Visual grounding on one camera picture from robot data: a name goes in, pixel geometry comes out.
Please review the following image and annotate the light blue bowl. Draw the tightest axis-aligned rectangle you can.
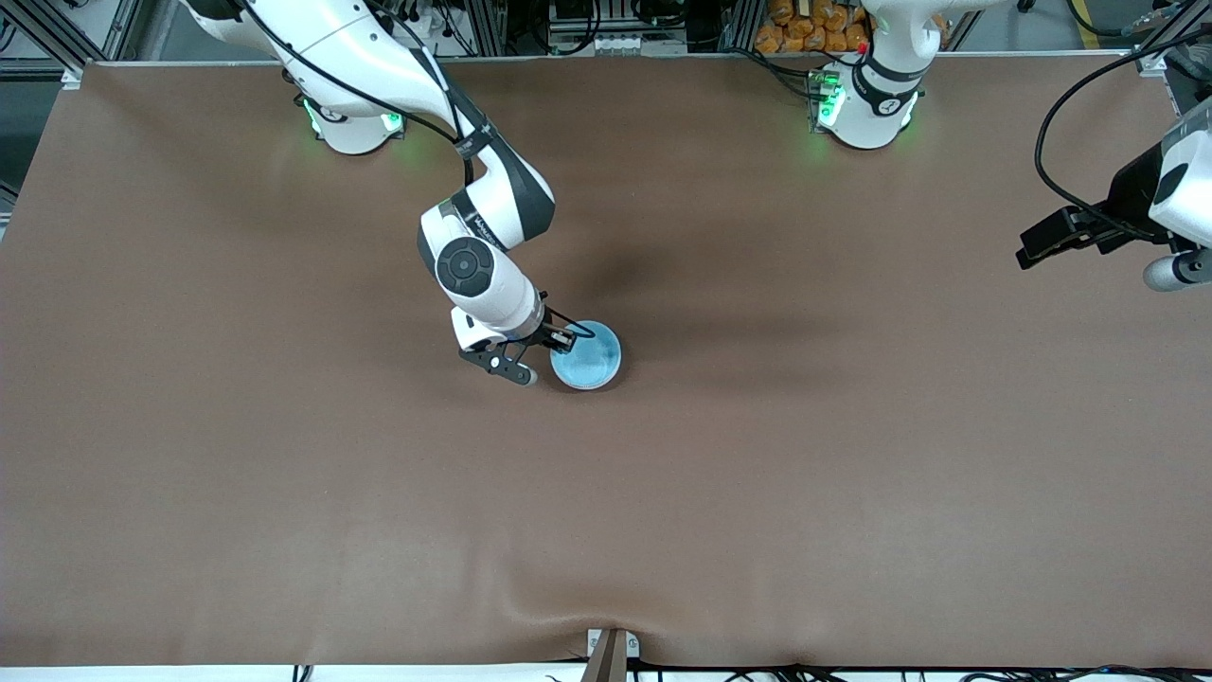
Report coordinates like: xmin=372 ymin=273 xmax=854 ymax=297
xmin=550 ymin=320 xmax=623 ymax=392

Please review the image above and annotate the brown table cloth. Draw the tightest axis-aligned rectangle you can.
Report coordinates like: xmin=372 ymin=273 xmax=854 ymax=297
xmin=0 ymin=52 xmax=1212 ymax=670

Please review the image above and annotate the orange round objects pile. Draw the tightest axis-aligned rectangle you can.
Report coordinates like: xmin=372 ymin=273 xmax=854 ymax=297
xmin=755 ymin=0 xmax=870 ymax=55

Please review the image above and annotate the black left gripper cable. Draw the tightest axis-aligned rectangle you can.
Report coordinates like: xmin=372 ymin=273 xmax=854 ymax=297
xmin=1034 ymin=43 xmax=1203 ymax=242

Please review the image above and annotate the aluminium frame post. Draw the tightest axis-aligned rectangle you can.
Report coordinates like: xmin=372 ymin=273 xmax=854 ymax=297
xmin=469 ymin=0 xmax=508 ymax=56
xmin=718 ymin=0 xmax=758 ymax=53

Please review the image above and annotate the grey metal clamp bracket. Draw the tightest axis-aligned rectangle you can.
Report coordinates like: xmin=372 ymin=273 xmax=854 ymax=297
xmin=579 ymin=628 xmax=641 ymax=682

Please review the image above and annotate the aluminium frame rail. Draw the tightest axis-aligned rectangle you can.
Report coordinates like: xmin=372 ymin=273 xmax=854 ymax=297
xmin=0 ymin=0 xmax=143 ymax=81

